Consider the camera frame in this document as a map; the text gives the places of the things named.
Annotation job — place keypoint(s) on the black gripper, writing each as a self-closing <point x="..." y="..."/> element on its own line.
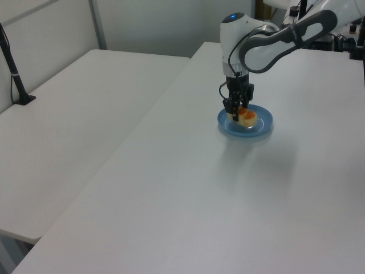
<point x="236" y="85"/>

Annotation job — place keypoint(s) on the bread slice with orange topping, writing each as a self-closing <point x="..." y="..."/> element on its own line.
<point x="251" y="120"/>

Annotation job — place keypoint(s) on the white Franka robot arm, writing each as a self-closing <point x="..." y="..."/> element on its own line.
<point x="265" y="48"/>

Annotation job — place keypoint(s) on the blue round plate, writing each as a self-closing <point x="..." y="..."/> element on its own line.
<point x="265" y="122"/>

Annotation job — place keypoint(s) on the brown board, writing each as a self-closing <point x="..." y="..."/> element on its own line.
<point x="263" y="10"/>

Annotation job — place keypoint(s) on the black electronics box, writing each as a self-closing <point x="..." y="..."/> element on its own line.
<point x="328" y="43"/>

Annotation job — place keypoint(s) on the black clamp on rod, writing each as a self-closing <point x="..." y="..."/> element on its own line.
<point x="294" y="12"/>

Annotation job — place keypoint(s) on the white side table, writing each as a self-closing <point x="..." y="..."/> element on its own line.
<point x="71" y="128"/>

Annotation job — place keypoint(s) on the black camera stand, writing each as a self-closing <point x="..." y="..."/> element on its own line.
<point x="360" y="40"/>

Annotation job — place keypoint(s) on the grey metal partition post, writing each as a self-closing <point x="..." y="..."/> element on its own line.
<point x="97" y="23"/>

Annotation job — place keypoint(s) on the black camera pole with base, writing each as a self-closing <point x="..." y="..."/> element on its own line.
<point x="14" y="74"/>

